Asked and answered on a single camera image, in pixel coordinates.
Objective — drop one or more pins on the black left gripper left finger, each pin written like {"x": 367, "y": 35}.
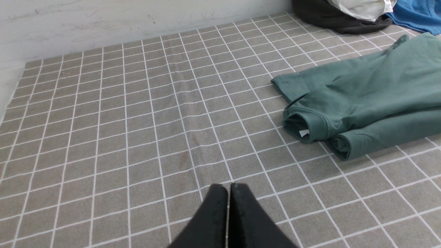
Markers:
{"x": 207, "y": 228}

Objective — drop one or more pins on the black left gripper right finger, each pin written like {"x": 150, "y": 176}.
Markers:
{"x": 249, "y": 226}

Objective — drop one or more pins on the green long-sleeved shirt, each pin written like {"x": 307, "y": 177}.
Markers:
{"x": 362, "y": 105}

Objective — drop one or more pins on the white crumpled shirt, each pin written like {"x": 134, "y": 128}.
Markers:
{"x": 368, "y": 10}

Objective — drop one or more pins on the blue t-shirt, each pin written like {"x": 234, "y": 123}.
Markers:
{"x": 419, "y": 15}

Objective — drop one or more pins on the grey checkered tablecloth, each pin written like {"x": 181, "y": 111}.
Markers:
{"x": 117, "y": 146}

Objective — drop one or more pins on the black garment in pile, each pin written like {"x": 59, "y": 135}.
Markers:
{"x": 322, "y": 14}

